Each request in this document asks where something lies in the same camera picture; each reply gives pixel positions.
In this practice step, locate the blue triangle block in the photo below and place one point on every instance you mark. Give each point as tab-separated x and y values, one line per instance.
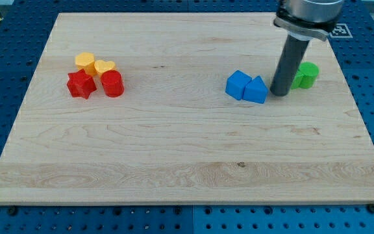
256	91

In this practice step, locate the green cylinder block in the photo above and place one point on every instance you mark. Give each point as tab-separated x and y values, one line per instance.
310	72

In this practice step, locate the blue cube block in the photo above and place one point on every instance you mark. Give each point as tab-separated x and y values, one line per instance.
236	84

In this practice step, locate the white fiducial marker tag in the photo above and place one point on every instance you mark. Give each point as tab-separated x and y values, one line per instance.
341	30

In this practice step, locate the red star block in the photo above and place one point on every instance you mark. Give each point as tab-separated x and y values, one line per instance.
80	84

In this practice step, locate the yellow heart block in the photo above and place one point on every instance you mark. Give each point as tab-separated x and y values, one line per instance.
102	66

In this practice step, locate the light wooden board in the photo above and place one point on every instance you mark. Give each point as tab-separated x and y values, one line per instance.
174	136

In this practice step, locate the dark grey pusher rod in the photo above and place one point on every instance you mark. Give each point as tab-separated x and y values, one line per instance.
289	62

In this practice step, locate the green block behind rod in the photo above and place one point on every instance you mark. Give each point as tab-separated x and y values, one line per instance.
298	79

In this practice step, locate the red cylinder block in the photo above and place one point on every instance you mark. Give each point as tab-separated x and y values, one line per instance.
112	83

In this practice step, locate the yellow hexagon block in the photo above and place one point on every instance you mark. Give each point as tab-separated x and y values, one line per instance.
85	61

